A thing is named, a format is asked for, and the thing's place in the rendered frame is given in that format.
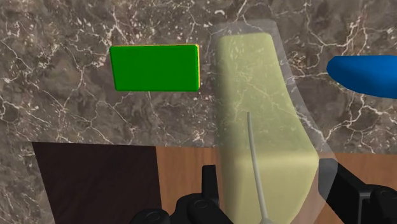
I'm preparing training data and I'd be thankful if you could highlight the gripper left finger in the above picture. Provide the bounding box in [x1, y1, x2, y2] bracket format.
[129, 164, 234, 224]

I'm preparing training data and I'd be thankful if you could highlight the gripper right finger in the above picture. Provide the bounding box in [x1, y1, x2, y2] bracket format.
[318, 158, 397, 224]

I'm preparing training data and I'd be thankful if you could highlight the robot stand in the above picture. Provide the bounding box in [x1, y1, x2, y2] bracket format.
[32, 142, 162, 224]

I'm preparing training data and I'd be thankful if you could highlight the blue rounded object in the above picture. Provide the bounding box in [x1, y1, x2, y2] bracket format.
[326, 55, 397, 100]

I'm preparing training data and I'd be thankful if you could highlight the clear bottle with yellow liquid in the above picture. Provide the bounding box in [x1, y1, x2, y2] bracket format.
[211, 19, 339, 224]

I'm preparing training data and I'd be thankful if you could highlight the green rectangular box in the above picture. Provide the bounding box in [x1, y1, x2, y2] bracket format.
[109, 44, 201, 92]

